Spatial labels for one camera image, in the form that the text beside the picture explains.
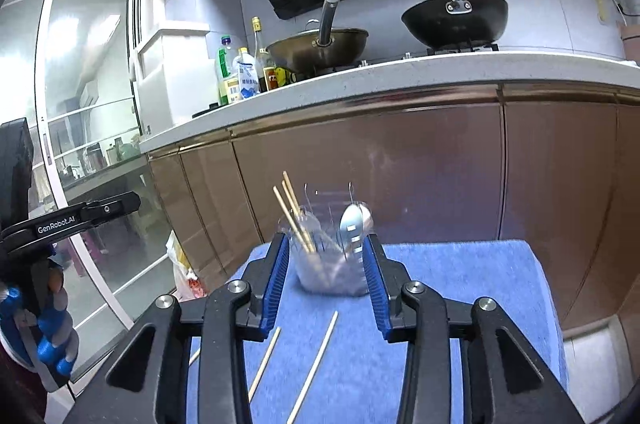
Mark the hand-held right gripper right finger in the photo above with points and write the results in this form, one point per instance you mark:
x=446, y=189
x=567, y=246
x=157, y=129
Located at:
x=375, y=291

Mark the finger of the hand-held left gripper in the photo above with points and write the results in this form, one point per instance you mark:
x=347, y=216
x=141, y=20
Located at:
x=115, y=204

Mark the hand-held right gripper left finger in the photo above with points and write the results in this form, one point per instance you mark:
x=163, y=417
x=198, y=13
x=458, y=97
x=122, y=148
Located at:
x=277, y=286

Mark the wooden chopstick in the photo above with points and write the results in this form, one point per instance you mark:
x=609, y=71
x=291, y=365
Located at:
x=296, y=209
x=291, y=191
x=265, y=364
x=314, y=364
x=290, y=216
x=193, y=357

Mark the metal spoon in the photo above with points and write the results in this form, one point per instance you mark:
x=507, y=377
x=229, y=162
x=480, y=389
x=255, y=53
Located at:
x=350, y=220

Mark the person's left hand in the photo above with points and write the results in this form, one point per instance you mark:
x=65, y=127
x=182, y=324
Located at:
x=55, y=329

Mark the dark side table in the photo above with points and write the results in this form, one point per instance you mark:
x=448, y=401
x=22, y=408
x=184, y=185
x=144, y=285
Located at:
x=100, y=171

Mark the blue towel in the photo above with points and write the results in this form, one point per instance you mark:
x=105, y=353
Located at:
x=450, y=269

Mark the plastic bag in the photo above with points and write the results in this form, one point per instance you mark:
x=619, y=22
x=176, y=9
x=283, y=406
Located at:
x=187, y=274

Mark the white appliance boxes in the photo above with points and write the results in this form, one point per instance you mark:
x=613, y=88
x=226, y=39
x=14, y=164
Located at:
x=165, y=99

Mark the sliding glass door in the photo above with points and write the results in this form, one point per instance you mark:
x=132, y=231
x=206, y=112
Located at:
x=90, y=54

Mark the brown base cabinet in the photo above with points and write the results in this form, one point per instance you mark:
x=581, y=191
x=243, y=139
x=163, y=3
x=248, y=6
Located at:
x=450, y=164

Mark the white foam box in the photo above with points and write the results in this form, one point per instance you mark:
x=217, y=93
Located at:
x=175, y=49

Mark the blue white salt bag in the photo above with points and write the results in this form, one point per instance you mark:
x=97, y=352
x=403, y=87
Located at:
x=249, y=79

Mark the small clear bottle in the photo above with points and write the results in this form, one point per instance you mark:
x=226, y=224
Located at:
x=243, y=53

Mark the small condiment bottle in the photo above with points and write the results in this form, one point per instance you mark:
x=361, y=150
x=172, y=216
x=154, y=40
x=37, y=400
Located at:
x=272, y=78

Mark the yellow label jar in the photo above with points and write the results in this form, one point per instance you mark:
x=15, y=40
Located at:
x=286, y=76

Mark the tall gold capped bottle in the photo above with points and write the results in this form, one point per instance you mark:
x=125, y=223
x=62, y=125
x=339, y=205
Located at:
x=260, y=49

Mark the white kitchen countertop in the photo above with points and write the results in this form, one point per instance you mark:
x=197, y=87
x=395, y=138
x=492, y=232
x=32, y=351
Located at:
x=450, y=69

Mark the gas stove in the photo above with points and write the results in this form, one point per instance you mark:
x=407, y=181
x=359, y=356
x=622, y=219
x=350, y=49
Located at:
x=400, y=56

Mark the brown wok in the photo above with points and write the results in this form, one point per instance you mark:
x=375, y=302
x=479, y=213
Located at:
x=345, y=49

